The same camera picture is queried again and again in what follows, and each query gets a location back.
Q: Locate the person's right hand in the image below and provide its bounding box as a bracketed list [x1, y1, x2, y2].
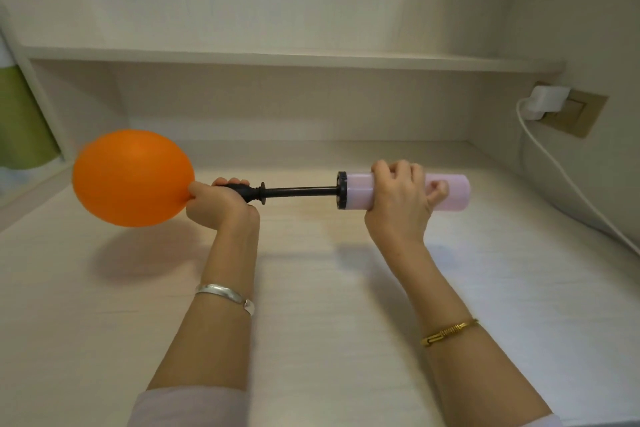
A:
[364, 159, 450, 253]

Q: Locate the person's left hand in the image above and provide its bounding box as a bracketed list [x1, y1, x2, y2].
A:
[186, 177, 261, 232]

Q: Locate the orange balloon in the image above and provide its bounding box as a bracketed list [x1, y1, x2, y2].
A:
[72, 129, 196, 228]

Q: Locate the pink and black balloon pump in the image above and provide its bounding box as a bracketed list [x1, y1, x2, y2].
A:
[216, 171, 472, 211]

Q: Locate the person's left forearm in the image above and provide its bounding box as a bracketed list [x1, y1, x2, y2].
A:
[146, 216, 261, 393]

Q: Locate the person's right forearm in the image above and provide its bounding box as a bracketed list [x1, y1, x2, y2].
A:
[387, 241, 554, 427]

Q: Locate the white power adapter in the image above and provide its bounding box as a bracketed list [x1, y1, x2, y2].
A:
[527, 85, 571, 121]

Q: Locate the white wooden shelf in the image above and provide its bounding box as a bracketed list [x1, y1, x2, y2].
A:
[19, 45, 567, 75]

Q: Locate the green and white container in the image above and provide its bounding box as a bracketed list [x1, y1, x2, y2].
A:
[0, 30, 67, 204]

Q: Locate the pale pink left sleeve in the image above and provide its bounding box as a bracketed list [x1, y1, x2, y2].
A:
[126, 386, 251, 427]

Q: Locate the pale pink sleeve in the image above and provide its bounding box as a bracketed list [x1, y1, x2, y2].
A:
[519, 413, 565, 427]
[126, 386, 251, 427]

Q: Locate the pale pink right sleeve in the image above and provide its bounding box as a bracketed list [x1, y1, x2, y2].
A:
[519, 413, 565, 427]

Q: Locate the silver bracelet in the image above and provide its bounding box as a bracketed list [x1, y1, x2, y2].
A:
[194, 284, 256, 318]

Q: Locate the white cable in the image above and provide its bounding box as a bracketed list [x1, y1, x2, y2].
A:
[516, 97, 640, 257]

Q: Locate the gold bracelet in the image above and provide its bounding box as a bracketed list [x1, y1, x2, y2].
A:
[420, 319, 480, 348]

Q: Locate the beige wall socket plate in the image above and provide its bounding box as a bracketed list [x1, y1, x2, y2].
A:
[536, 84, 610, 139]

